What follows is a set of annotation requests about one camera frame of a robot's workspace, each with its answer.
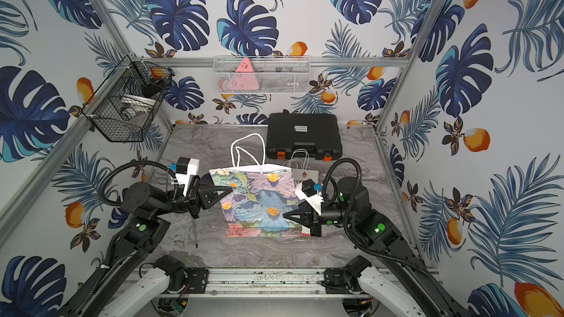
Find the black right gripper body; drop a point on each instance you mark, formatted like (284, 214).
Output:
(331, 216)

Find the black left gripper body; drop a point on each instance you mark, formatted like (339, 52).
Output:
(194, 196)

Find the floral paper bag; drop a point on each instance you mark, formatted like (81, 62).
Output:
(261, 193)

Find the white happy paper bag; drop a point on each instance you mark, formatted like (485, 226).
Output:
(299, 164)

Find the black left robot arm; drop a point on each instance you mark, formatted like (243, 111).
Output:
(142, 234)

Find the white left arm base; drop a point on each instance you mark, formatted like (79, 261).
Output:
(166, 274)

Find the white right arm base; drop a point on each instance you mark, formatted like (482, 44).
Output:
(361, 276)

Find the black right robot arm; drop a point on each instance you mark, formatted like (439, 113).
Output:
(376, 236)

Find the black tool case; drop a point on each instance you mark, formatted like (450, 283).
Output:
(318, 134)

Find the pink triangle item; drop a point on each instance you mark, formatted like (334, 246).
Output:
(244, 79)

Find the orange handled screwdriver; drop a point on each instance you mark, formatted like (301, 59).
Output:
(195, 233)

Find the aluminium linear rail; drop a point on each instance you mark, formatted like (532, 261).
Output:
(290, 283)

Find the black wire basket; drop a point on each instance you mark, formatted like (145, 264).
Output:
(123, 108)

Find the white mesh wall shelf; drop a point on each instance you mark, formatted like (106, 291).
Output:
(276, 74)

